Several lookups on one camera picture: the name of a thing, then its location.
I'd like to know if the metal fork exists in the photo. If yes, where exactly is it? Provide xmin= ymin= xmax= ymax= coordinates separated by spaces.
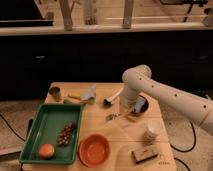
xmin=105 ymin=113 xmax=128 ymax=122

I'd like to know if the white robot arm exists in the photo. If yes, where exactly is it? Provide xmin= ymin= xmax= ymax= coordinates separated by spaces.
xmin=120 ymin=65 xmax=213 ymax=136

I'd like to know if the yellow banana toy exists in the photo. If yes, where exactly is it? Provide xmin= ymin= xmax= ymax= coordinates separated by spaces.
xmin=68 ymin=94 xmax=81 ymax=100

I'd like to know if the green vegetable toy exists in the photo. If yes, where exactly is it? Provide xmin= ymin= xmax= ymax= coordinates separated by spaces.
xmin=62 ymin=98 xmax=88 ymax=107

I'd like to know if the orange bowl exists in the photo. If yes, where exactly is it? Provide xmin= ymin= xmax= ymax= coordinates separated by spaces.
xmin=78 ymin=134 xmax=110 ymax=168

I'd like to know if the bunch of dark grapes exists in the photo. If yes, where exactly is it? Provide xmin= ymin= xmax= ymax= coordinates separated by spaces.
xmin=56 ymin=122 xmax=76 ymax=146

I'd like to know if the green plastic tray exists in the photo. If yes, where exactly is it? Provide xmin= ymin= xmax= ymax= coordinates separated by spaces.
xmin=19 ymin=104 xmax=83 ymax=165

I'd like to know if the brown rectangular sponge block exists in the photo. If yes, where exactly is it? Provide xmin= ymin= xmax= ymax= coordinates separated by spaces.
xmin=132 ymin=147 xmax=158 ymax=164

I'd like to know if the orange peach fruit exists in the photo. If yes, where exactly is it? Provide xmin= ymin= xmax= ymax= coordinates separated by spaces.
xmin=38 ymin=144 xmax=55 ymax=159

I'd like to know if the white handled dish brush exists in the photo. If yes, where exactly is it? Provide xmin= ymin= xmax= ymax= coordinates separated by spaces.
xmin=103 ymin=89 xmax=122 ymax=106

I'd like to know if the black cable on floor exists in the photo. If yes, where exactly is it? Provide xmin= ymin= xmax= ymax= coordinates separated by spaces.
xmin=170 ymin=120 xmax=197 ymax=154

